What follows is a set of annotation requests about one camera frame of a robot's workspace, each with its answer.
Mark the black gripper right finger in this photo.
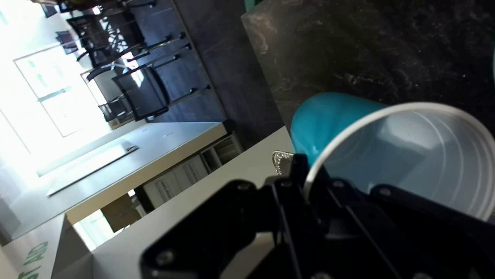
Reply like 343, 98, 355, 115
315, 177, 495, 279

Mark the light blue plastic cup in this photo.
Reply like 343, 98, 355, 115
290, 92, 495, 225

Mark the black office chair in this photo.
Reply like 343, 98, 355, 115
109, 35, 214, 125
66, 0, 160, 72

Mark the white meeting table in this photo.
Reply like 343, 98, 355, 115
0, 120, 230, 246

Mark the white open shelf cabinet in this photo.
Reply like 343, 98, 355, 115
135, 134, 245, 210

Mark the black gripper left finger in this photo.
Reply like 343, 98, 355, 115
140, 154, 332, 279

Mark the green bin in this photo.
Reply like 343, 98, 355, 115
242, 0, 271, 13

